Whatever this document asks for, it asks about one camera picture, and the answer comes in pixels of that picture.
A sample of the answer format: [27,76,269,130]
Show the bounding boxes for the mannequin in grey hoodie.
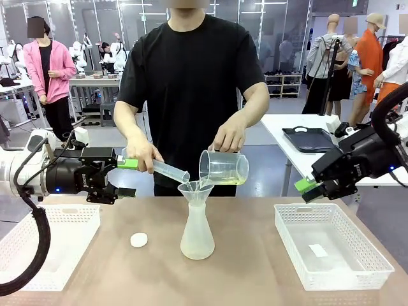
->
[302,14,353,115]

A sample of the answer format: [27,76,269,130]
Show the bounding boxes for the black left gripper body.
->
[47,148,117,201]

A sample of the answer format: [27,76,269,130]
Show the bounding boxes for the translucent white conical flask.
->
[180,200,215,260]

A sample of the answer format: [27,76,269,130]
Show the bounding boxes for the white shoe rack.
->
[263,71,303,99]

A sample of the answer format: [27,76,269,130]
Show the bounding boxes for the person in black clothes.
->
[117,0,266,198]

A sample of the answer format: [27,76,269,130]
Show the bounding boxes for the translucent white plastic funnel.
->
[177,180,213,205]

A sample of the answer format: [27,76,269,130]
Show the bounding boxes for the clear plastic graduated cylinder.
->
[120,147,191,185]

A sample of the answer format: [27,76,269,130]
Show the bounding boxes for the mannequin in orange garment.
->
[349,12,387,127]

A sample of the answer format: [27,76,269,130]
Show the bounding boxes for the white perforated plastic basket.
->
[273,203,395,292]
[0,203,101,292]

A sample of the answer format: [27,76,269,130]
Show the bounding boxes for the white background work table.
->
[68,75,124,125]

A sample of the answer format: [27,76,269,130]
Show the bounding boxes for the black plastic tray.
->
[282,126,339,154]

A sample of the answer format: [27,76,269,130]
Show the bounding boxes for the black braided cable sleeve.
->
[370,84,408,154]
[0,186,52,296]

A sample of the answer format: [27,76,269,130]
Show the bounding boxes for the clear plastic measuring pitcher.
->
[199,146,250,189]

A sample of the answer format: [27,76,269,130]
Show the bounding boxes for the mannequin in white jacket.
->
[373,36,408,106]

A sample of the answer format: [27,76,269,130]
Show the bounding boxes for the small round white cap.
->
[129,232,149,248]

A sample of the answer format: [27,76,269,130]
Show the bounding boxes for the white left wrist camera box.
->
[72,126,89,145]

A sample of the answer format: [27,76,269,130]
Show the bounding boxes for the woman in pink hoodie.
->
[23,15,78,143]

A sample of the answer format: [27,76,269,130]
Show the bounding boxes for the grey step stool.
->
[99,101,117,128]

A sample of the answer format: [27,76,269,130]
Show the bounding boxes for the person's left forearm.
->
[222,81,271,135]

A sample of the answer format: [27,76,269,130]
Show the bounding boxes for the mannequin in blue floral dress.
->
[346,17,370,96]

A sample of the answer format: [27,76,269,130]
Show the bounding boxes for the white humanoid robot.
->
[71,33,94,77]
[101,40,128,75]

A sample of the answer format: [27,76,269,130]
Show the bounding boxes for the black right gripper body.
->
[312,127,398,198]

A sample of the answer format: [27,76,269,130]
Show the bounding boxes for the person's right hand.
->
[127,138,165,175]

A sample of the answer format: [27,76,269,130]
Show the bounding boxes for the white side table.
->
[259,113,408,198]

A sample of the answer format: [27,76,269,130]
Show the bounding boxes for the person's right forearm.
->
[113,100,152,150]

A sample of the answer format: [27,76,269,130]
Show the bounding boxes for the person's left hand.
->
[212,120,246,153]

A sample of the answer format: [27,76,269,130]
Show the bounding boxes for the black tripod stand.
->
[318,34,344,116]

